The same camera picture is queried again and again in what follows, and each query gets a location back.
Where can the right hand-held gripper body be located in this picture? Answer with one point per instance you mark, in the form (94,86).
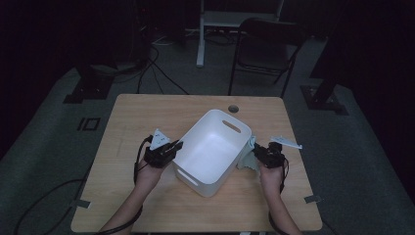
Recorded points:
(274,158)

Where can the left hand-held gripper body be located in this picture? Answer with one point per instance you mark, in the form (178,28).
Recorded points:
(158,156)

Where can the white plastic basket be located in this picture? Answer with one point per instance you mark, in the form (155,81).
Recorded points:
(212,153)

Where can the person's right hand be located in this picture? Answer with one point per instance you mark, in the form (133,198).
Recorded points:
(272,181)

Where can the person's left hand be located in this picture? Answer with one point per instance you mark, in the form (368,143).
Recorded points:
(148,178)

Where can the grey tape piece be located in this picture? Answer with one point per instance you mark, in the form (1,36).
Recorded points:
(80,203)
(313,198)

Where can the black stand base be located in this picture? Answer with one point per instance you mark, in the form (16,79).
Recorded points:
(321,99)
(91,86)

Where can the black folding chair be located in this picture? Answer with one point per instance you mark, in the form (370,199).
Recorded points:
(266,49)

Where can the dark equipment cabinet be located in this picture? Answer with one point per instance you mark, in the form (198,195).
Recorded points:
(140,32)

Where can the white metal desk frame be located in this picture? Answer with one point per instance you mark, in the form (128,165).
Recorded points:
(228,18)

